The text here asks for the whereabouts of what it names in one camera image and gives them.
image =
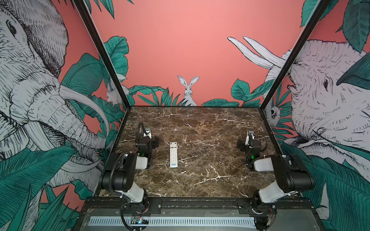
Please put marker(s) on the white ventilated strip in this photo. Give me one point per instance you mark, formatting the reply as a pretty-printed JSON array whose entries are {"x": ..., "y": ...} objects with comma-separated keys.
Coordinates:
[{"x": 244, "y": 222}]

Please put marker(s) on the black right frame post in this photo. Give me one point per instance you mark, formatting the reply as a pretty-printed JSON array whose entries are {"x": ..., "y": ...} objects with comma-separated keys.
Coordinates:
[{"x": 305, "y": 34}]

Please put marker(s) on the black front mounting rail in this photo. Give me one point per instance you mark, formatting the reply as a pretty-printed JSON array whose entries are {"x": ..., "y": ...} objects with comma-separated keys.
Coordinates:
[{"x": 158, "y": 205}]

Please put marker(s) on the black left frame post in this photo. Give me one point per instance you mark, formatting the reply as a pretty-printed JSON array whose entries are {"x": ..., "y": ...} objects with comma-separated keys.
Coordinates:
[{"x": 85, "y": 15}]

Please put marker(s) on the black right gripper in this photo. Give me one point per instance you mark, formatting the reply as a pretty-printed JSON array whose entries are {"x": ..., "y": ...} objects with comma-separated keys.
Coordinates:
[{"x": 240, "y": 145}]

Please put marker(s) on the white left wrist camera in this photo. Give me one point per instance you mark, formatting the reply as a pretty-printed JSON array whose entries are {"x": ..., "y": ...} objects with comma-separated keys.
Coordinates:
[{"x": 147, "y": 133}]

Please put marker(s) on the black frame post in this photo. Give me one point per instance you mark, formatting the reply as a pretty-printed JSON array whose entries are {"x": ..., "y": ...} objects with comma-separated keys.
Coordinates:
[
  {"x": 305, "y": 34},
  {"x": 85, "y": 15}
]

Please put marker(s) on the white remote control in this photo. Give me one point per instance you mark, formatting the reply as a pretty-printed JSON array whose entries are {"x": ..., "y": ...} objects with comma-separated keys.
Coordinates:
[{"x": 173, "y": 155}]

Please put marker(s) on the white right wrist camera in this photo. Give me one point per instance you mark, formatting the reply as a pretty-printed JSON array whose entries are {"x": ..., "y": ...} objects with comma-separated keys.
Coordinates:
[{"x": 249, "y": 138}]

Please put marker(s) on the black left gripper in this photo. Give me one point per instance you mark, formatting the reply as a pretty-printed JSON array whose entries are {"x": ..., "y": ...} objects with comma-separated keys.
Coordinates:
[{"x": 155, "y": 141}]

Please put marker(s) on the small circuit board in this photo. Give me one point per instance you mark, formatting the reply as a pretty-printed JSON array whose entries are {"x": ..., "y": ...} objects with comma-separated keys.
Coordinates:
[{"x": 140, "y": 221}]

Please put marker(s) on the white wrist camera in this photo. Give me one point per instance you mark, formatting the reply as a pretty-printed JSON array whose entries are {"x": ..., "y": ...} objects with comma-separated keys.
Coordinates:
[
  {"x": 249, "y": 138},
  {"x": 147, "y": 133}
]

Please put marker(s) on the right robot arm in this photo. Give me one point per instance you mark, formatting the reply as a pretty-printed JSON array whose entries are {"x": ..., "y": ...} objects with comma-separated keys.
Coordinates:
[{"x": 291, "y": 175}]

